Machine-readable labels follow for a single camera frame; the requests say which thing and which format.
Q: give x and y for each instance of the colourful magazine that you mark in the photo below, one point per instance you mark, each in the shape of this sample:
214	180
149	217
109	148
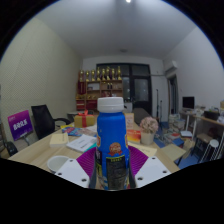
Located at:
75	131

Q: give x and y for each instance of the white book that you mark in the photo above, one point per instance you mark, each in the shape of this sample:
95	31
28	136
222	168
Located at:
81	143

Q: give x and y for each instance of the long wooden side desk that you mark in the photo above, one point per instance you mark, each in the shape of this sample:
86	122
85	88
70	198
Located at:
208	120

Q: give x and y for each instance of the black printer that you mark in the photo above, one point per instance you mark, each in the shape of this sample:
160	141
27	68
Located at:
211	115

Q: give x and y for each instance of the purple sign board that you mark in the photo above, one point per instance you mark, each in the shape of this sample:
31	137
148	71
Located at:
20	125

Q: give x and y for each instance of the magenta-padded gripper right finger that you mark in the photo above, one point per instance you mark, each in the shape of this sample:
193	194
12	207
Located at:
140	161

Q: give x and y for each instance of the orange book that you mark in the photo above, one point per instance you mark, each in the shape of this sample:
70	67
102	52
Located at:
134	136

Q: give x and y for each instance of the blue drink bottle white cap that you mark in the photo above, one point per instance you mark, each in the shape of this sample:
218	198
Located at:
112	146

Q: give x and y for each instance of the beige printed box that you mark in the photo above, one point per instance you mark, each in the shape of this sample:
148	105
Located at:
129	120

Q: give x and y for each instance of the cream notebook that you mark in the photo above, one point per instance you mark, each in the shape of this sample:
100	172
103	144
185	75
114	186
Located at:
59	140

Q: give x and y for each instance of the black microphone stand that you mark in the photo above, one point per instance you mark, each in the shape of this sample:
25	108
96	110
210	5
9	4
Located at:
158	105

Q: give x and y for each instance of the black framed glass door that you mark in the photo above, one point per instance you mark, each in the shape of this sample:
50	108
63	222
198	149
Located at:
140	88

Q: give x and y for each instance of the black office chair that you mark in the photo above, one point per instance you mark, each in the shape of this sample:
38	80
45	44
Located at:
42	120

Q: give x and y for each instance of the yellow gift box red ribbon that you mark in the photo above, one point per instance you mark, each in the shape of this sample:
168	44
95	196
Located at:
84	120

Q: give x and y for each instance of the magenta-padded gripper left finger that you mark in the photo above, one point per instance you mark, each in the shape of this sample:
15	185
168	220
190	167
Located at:
85	163

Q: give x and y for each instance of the white air conditioner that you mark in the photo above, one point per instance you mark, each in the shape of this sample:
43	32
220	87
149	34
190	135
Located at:
170	68

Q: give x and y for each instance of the wooden stool dark legs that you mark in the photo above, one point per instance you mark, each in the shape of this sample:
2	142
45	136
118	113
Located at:
202	137

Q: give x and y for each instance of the white pot pink flowers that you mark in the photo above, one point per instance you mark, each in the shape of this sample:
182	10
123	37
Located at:
148	128

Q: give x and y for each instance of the wooden shelf unit with trophies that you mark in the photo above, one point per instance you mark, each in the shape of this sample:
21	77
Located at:
100	91

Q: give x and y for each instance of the black computer monitor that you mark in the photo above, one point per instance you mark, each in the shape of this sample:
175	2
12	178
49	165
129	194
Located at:
188	102

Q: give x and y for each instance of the grey armchair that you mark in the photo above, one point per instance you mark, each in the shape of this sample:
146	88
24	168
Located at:
140	115

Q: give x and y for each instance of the book stacks on floor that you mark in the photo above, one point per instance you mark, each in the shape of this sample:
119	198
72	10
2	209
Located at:
174	128

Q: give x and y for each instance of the low square wooden table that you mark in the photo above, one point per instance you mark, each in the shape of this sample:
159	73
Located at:
173	150

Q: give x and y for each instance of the ceiling tube light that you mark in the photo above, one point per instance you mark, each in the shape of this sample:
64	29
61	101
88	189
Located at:
128	1

